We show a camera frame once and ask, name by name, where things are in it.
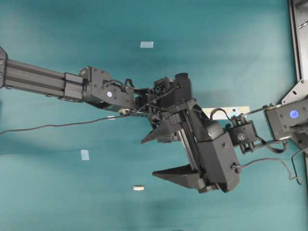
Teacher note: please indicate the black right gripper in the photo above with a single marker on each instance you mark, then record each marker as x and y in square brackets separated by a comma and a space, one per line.
[210, 152]

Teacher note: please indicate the blue tape piece top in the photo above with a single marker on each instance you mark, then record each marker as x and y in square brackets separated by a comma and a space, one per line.
[146, 44]

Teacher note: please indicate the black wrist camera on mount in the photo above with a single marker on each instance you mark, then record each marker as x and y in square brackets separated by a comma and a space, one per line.
[182, 89]

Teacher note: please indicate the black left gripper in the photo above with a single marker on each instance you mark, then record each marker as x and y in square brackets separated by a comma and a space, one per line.
[167, 92]

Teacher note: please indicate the black metal frame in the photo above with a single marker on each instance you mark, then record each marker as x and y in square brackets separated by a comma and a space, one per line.
[298, 43]

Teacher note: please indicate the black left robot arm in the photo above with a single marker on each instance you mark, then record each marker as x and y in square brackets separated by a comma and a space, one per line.
[92, 86]

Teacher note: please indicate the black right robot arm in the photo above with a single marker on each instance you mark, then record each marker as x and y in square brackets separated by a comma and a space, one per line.
[242, 132]

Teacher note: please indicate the blue tape piece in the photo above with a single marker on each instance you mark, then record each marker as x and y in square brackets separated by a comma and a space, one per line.
[146, 44]
[85, 155]

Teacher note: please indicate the blue tape piece lower left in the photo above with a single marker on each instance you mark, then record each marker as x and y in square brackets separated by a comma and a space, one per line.
[85, 155]

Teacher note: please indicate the white wooden board with hole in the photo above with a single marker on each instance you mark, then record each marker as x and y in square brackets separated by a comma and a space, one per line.
[231, 111]

